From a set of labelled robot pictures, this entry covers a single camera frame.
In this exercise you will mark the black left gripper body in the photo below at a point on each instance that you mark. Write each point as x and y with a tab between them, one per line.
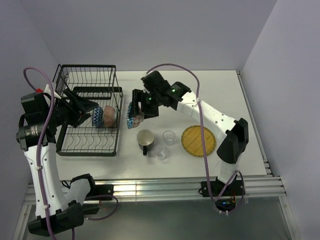
64	112

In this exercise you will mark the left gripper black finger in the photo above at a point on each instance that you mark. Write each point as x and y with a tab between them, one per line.
79	104
80	119

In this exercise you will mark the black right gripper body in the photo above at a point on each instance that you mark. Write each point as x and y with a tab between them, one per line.
150	101

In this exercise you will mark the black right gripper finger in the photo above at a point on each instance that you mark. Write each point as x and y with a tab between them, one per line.
136	99
150	113

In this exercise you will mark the orange patterned bowl zigzag outside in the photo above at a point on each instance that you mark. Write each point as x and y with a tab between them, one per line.
97	117

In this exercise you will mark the blue triangle patterned bowl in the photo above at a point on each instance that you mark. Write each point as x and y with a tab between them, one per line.
134	121

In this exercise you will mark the black mug white inside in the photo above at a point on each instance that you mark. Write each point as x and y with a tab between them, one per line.
146	140

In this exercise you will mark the clear faceted glass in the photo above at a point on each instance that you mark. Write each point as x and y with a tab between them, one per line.
168	137

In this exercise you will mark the pink floral patterned bowl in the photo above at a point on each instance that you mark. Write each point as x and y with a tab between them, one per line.
109	116

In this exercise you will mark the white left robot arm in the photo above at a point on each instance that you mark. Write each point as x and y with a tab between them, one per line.
56	211

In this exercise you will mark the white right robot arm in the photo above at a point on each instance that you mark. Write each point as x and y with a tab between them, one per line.
232	136

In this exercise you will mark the round woven bamboo tray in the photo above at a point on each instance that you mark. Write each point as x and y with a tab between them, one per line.
191	140

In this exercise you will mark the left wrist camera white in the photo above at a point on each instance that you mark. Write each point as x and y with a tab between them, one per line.
48	91

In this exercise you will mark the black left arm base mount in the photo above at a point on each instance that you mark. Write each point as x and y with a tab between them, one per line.
102	192

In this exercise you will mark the aluminium table edge rail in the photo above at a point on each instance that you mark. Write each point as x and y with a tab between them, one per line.
180	189

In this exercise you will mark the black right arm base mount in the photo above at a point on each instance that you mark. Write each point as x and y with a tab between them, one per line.
234	189

